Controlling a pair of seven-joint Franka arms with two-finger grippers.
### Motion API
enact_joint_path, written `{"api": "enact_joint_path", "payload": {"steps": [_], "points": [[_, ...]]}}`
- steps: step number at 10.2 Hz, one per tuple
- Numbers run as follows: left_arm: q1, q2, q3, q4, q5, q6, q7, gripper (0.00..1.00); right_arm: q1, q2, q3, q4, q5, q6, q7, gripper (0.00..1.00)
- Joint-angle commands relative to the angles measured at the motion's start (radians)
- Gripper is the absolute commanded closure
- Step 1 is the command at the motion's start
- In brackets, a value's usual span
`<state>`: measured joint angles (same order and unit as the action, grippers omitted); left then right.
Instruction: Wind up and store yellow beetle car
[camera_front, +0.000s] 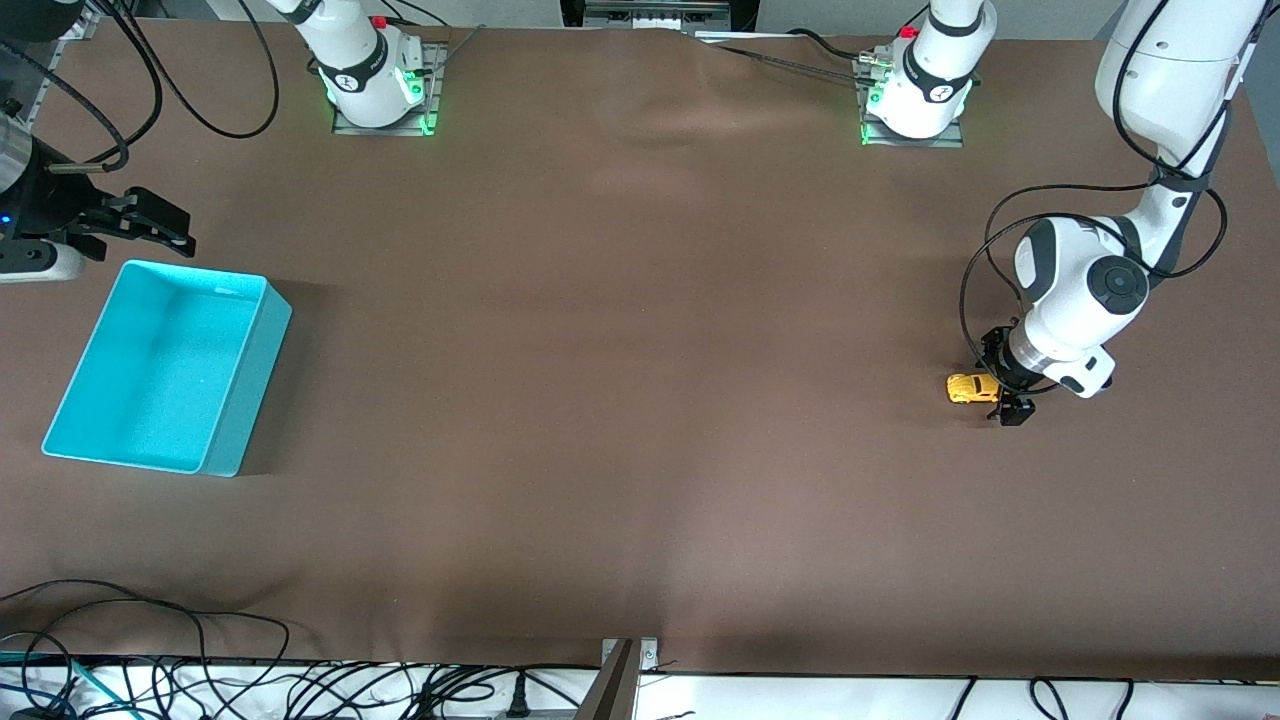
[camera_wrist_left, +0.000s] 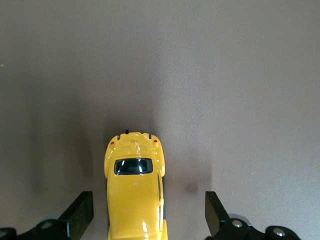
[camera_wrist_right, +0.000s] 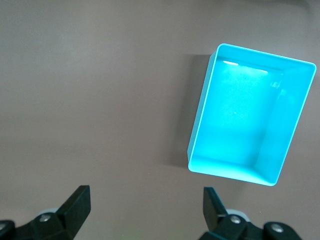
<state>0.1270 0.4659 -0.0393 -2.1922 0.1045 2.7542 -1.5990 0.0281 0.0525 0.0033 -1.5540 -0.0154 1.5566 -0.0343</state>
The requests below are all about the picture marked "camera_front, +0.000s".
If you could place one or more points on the brown table cover sheet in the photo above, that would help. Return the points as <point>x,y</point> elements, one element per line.
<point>640,400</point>

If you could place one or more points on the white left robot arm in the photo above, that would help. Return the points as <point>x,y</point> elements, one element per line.
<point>1080,280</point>

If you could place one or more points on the yellow beetle toy car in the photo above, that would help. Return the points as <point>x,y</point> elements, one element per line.
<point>970,388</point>

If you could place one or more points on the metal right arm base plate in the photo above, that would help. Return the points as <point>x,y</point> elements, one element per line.
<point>385,130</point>

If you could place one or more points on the aluminium frame profile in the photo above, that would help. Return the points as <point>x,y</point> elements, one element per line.
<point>48,90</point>

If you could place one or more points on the turquoise plastic bin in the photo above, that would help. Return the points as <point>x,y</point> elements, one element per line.
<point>160,370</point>

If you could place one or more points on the silver power strip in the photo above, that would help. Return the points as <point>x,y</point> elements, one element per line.
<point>640,15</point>

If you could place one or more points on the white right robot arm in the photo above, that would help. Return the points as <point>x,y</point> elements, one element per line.
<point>355,70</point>

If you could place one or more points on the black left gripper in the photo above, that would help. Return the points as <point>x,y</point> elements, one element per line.
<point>998,365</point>

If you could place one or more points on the black power plug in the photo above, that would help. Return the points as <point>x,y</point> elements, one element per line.
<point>517,700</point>

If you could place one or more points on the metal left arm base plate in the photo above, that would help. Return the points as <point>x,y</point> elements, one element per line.
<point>915,142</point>

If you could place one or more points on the silver table edge bracket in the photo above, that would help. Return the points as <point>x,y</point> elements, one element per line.
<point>650,655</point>

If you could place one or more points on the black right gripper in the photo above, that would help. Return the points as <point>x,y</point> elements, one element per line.
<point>52,203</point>

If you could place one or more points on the grey metal post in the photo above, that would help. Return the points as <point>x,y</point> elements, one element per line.
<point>612,695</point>

